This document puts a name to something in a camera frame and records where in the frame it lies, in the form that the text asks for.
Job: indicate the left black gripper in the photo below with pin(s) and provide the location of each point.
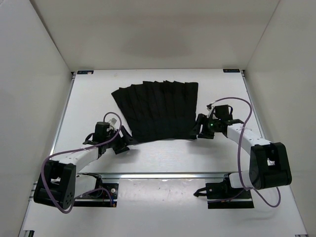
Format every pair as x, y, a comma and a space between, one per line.
125, 140

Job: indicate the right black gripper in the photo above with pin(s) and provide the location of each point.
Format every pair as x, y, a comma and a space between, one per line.
196, 130

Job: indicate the black pleated skirt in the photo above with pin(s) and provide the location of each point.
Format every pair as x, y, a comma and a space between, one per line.
159, 110

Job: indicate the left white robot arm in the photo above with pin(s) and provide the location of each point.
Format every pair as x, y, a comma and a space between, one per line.
61, 182

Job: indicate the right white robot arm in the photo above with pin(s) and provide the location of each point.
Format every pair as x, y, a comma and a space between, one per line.
268, 165

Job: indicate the right corner label sticker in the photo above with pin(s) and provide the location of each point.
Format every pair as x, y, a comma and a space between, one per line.
231, 70

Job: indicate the corner label sticker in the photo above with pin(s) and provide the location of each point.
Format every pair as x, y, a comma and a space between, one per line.
231, 70
85, 72

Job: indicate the left corner label sticker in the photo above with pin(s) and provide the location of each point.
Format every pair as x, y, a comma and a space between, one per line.
85, 72

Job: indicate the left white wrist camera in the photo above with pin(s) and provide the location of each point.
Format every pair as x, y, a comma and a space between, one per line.
111, 124

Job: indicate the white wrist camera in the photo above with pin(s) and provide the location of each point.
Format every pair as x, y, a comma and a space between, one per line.
211, 108
111, 124

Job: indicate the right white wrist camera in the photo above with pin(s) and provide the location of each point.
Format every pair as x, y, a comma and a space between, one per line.
211, 108

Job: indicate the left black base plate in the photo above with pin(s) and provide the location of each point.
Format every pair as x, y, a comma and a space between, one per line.
101, 198

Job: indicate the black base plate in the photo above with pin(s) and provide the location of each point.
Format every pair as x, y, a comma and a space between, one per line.
222, 196
101, 198

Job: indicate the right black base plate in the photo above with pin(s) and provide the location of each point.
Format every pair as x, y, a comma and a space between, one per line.
222, 196

